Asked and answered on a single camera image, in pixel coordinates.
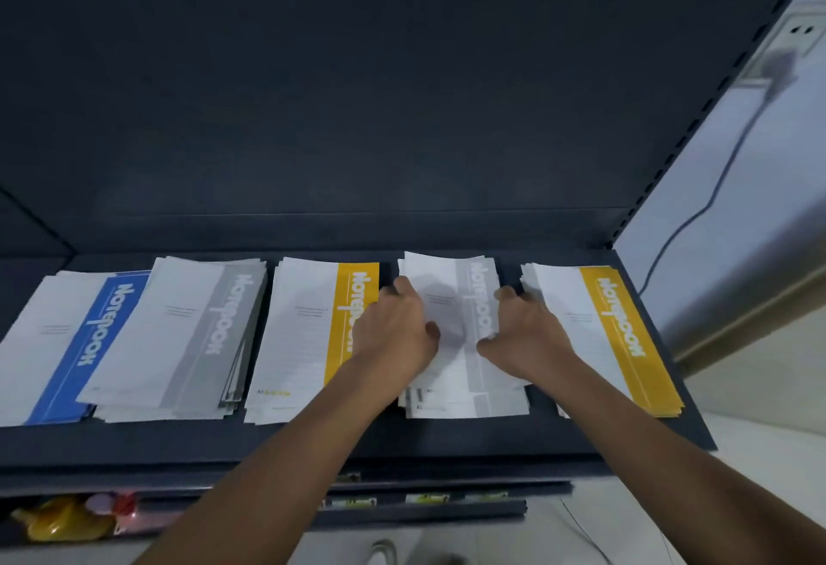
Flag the person's left hand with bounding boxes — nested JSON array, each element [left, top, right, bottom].
[[348, 276, 443, 393]]

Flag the person's right hand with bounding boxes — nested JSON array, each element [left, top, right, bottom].
[[476, 286, 579, 386]]

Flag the stack of grey-striped notebooks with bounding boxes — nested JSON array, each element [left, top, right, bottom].
[[76, 255, 268, 424], [397, 252, 531, 420]]

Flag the person's left forearm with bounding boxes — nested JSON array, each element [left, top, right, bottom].
[[132, 358, 414, 565]]

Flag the person's right forearm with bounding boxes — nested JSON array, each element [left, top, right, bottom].
[[526, 352, 826, 565]]

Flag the stack of yellow-striped notebooks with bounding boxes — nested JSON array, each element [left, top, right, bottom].
[[244, 256, 382, 425], [519, 263, 685, 420]]

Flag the dark blue metal shelf unit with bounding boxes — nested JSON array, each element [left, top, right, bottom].
[[0, 0, 826, 547]]

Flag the stack of blue-striped notebooks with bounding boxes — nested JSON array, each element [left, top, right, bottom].
[[0, 270, 153, 428]]

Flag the pink and red toy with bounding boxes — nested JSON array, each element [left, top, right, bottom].
[[84, 490, 140, 522]]

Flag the grey power plug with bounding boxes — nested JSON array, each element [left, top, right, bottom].
[[761, 49, 801, 93]]

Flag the yellow plastic toy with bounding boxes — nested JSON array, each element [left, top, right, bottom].
[[9, 497, 117, 544]]

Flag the thin floor cable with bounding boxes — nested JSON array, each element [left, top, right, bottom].
[[558, 497, 614, 565]]

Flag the dark power cable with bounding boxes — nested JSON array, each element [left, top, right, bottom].
[[638, 87, 775, 298]]

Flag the white wall socket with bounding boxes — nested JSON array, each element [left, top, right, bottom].
[[742, 3, 826, 89]]

